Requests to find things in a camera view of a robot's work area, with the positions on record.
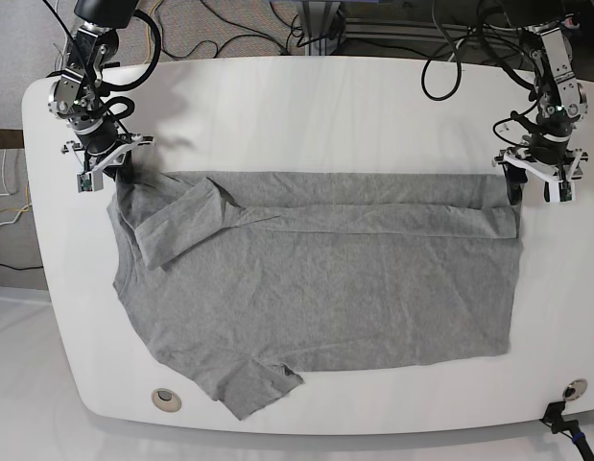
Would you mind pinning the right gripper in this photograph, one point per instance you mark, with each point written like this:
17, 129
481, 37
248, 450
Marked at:
114, 162

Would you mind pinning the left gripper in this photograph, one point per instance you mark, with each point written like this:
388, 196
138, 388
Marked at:
516, 161

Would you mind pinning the grey t-shirt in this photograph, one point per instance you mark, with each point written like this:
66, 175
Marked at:
245, 281

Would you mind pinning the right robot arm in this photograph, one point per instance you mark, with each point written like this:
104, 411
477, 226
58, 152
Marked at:
94, 108

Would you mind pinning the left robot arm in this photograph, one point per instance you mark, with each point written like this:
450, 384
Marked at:
555, 93

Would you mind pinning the right table grommet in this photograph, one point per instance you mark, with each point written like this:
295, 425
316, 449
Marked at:
575, 389

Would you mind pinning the table grommet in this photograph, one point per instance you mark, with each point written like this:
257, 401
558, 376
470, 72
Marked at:
166, 400
575, 389

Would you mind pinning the left table grommet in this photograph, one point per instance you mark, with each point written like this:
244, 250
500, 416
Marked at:
166, 400

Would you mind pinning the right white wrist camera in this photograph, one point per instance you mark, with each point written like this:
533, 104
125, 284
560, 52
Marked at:
91, 181

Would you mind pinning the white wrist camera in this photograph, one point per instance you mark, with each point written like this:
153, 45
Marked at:
91, 181
560, 192

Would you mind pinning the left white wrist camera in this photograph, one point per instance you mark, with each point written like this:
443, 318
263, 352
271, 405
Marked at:
560, 192

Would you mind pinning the black clamp with cable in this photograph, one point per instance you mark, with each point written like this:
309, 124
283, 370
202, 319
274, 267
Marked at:
555, 421

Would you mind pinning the aluminium table frame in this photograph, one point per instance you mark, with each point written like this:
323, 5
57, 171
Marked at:
409, 27

